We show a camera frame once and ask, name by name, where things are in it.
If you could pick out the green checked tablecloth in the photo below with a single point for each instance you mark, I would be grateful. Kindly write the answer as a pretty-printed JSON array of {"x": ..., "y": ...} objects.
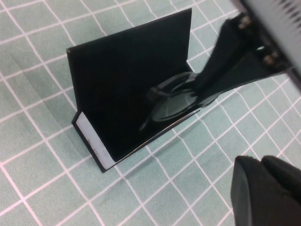
[{"x": 47, "y": 188}]

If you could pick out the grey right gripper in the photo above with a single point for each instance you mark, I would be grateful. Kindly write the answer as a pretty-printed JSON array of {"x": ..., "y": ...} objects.
[{"x": 277, "y": 21}]

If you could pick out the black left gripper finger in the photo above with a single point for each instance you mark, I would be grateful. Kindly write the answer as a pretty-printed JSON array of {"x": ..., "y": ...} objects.
[{"x": 265, "y": 195}]

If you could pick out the black printed glasses case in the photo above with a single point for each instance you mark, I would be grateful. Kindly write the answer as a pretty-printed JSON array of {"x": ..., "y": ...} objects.
[{"x": 117, "y": 82}]

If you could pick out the black framed glasses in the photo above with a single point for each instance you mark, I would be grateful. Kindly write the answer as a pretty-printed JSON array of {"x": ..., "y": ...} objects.
[{"x": 174, "y": 107}]

